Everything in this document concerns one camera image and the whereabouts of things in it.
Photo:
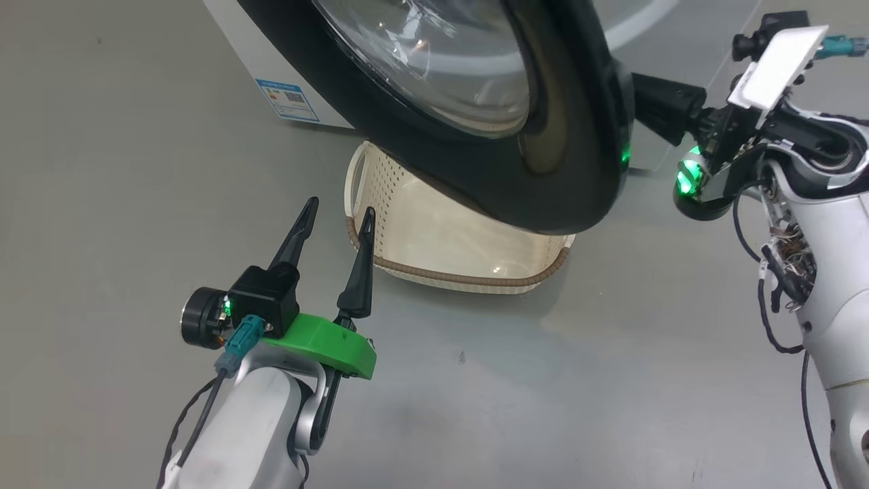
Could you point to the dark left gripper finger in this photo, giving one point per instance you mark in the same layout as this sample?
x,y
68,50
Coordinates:
x,y
302,234
360,285

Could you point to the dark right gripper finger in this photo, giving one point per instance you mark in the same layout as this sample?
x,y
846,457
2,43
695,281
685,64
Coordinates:
x,y
669,109

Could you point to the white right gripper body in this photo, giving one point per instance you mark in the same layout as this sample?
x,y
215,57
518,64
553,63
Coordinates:
x,y
777,68

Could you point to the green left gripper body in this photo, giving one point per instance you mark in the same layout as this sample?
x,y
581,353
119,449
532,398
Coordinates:
x,y
326,346

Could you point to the black washing machine glass door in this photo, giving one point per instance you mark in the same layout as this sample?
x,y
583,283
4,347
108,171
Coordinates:
x,y
475,190

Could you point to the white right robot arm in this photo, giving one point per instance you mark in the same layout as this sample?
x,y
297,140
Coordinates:
x,y
835,272

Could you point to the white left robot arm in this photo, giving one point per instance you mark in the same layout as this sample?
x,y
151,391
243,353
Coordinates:
x,y
251,435

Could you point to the beige perforated laundry basket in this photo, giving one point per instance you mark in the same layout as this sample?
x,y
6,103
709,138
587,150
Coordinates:
x,y
441,238

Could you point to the white front-load washing machine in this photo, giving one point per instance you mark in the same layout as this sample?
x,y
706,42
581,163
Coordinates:
x,y
268,68

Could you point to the blue energy label sticker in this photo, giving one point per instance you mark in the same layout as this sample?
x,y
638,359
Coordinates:
x,y
288,102

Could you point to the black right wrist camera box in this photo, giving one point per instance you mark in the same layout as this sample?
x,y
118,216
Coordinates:
x,y
750,46

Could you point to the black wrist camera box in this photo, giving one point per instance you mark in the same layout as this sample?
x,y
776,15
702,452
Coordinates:
x,y
265,299
750,46

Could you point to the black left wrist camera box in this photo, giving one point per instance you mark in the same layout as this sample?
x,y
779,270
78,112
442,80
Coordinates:
x,y
265,299

